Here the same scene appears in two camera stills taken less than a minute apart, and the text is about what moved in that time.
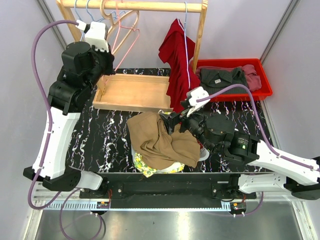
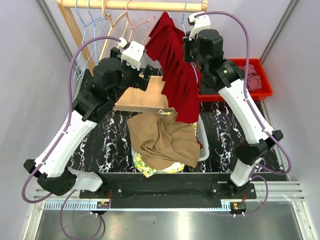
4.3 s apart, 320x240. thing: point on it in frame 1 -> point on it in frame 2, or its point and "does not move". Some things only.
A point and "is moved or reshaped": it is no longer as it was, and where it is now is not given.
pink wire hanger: (132, 45) -> (132, 28)
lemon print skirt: (148, 172) does not move
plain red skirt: (177, 49) is moved or reshaped
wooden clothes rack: (132, 92) does not move
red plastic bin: (265, 90) does not move
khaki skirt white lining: (156, 148) does not move
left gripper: (109, 57) -> (140, 82)
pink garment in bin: (254, 80) does not move
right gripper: (174, 118) -> (187, 43)
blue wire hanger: (100, 19) is moved or reshaped
